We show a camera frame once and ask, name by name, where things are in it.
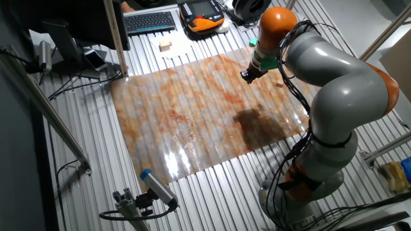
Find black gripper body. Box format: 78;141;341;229
246;62;269;80

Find white computer mouse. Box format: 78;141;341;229
214;19;231;34

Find orange marble pattern mat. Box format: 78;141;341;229
110;46;319;193

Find white paper sheets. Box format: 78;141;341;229
150;30;193;60

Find orange black teach pendant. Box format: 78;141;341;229
179;0;225;33

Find black keyboard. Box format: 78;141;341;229
123;11;177;36

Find brown cardboard panel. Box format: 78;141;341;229
378;37;411;94

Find white smartphone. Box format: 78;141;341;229
83;49;109;71

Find black computer monitor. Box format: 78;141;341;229
6;0;131;80

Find yellow bag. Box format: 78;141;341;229
381;161;411;193

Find blue bag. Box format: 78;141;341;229
400;156;411;184

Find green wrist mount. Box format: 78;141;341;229
249;37;279;72

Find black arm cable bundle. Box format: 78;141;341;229
266;19;357;230

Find black cloth strap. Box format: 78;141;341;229
277;163;324;193
310;130;353;149

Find tan upright frame post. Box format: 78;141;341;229
103;0;129;78

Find silver camera with blue end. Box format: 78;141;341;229
139;168;179;209

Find short aluminium frame beam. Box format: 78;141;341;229
362;131;411;164

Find black desk cable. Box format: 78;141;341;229
48;69;123;101

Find black camera bracket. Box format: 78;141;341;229
134;188;155;216

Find aluminium profile camera stand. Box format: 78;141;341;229
112;187;152;231

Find thick black floor cable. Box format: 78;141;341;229
304;192;411;230

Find black camera cable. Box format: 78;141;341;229
98;198;179;221

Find long aluminium frame beam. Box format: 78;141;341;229
0;44;92;176

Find silver cylinder camera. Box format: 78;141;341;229
38;40;53;72

